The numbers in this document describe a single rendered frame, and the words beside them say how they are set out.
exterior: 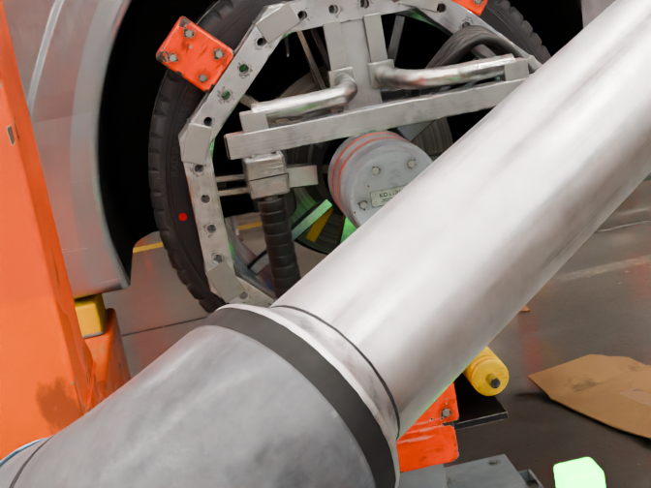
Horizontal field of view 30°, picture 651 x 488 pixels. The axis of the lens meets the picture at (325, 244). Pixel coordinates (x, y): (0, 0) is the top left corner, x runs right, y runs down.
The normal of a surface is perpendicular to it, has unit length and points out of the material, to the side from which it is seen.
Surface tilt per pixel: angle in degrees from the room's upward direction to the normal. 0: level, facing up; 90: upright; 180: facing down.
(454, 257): 61
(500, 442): 0
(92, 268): 90
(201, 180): 90
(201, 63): 90
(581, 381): 12
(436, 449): 90
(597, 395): 2
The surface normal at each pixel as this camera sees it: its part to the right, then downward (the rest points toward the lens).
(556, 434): -0.18, -0.95
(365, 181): 0.14, 0.22
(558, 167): 0.37, -0.37
